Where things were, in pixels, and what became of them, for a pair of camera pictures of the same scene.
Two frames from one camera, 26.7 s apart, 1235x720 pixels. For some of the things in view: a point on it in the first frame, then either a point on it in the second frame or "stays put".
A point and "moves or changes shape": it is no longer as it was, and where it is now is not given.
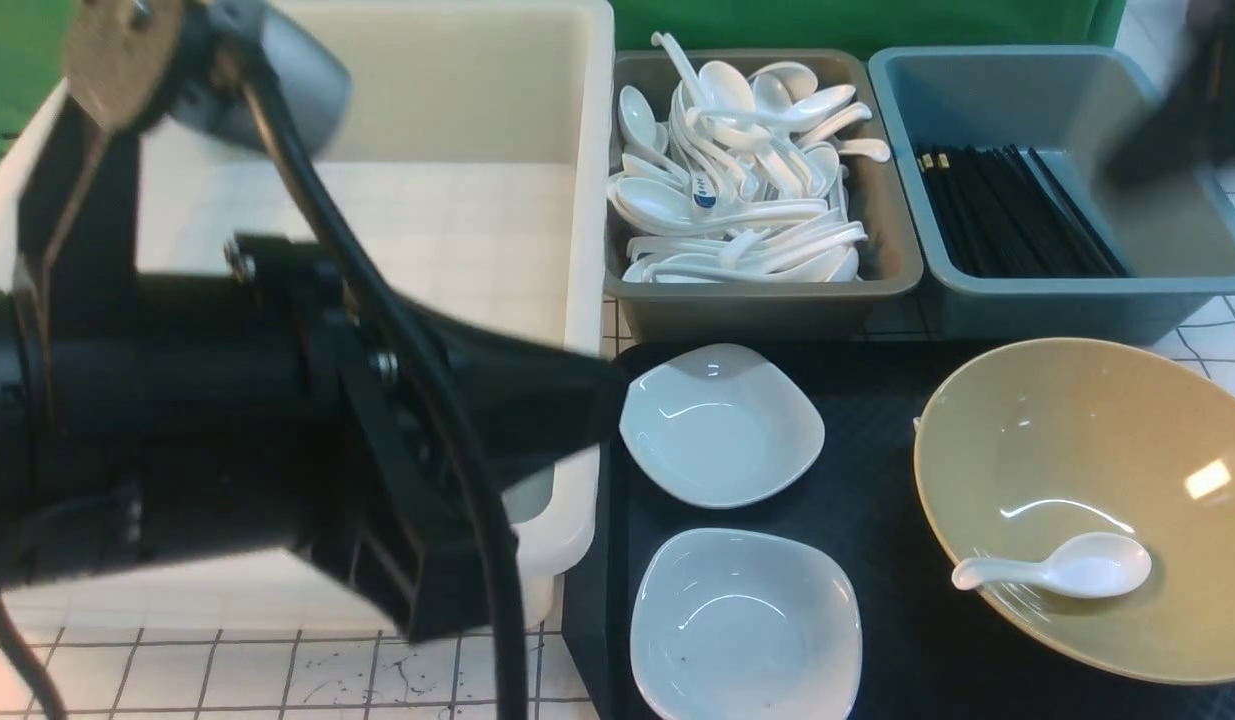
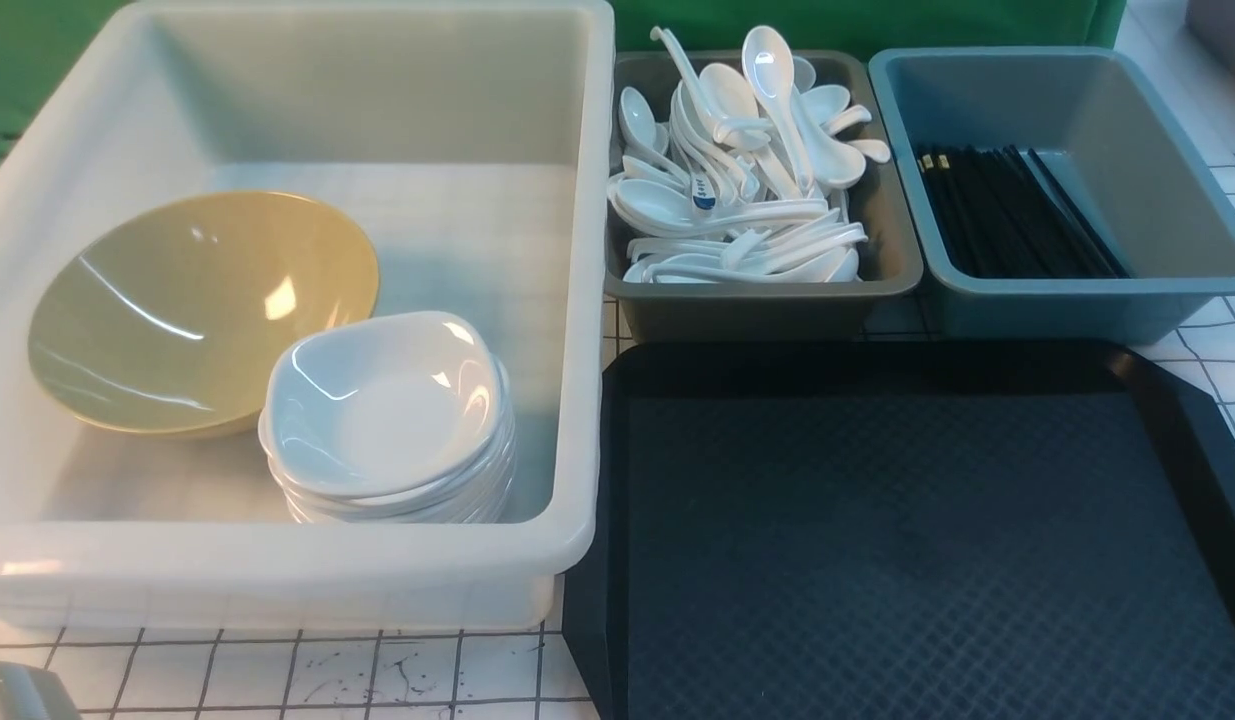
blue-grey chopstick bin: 1178,240 stays put
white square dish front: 732,624 moves or changes shape
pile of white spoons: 742,184 stays put
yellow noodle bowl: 1021,446 moves or changes shape
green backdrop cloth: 23,45 stays put
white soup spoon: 1092,565 → 768,64
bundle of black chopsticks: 1006,215 stays put
